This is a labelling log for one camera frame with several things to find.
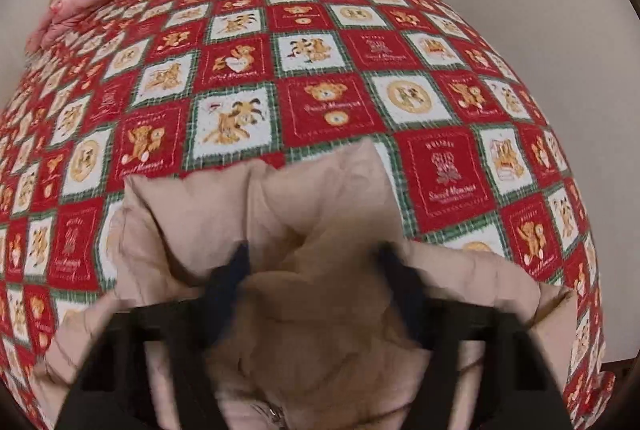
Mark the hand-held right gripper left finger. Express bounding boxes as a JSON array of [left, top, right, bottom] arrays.
[[59, 241, 252, 430]]

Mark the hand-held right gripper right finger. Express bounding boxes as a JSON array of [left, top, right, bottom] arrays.
[[376, 244, 573, 430]]

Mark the beige quilted puffer jacket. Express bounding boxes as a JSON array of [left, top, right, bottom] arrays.
[[30, 137, 576, 430]]

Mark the red bear printed blanket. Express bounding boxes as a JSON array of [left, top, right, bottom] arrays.
[[0, 0, 617, 430]]

